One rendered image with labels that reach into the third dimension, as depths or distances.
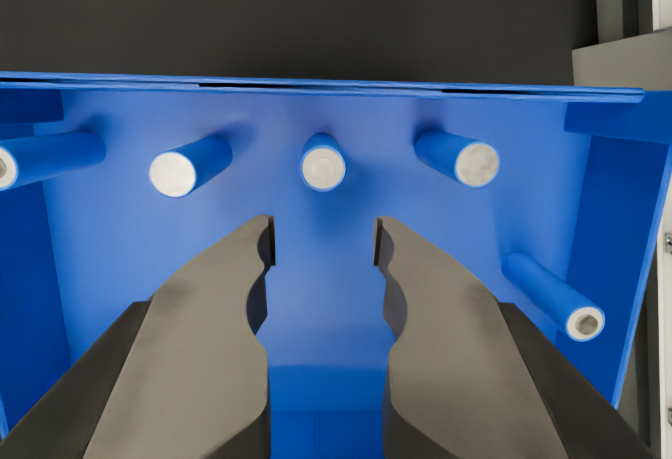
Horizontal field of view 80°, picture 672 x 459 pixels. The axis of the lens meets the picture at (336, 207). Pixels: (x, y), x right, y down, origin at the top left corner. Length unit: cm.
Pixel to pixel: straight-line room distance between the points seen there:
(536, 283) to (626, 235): 5
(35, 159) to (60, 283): 10
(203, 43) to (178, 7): 6
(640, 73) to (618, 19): 12
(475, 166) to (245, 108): 12
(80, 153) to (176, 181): 7
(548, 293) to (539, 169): 7
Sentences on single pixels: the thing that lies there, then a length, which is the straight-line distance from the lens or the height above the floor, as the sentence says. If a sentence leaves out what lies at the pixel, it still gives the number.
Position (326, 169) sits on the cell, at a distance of 15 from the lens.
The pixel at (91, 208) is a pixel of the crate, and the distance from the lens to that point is 25.
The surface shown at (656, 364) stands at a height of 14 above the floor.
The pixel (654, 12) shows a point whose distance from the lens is 60.
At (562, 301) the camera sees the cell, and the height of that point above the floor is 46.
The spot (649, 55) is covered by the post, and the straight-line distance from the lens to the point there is 61.
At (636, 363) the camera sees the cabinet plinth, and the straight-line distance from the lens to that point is 88.
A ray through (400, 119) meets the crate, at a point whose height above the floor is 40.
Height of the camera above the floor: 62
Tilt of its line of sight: 75 degrees down
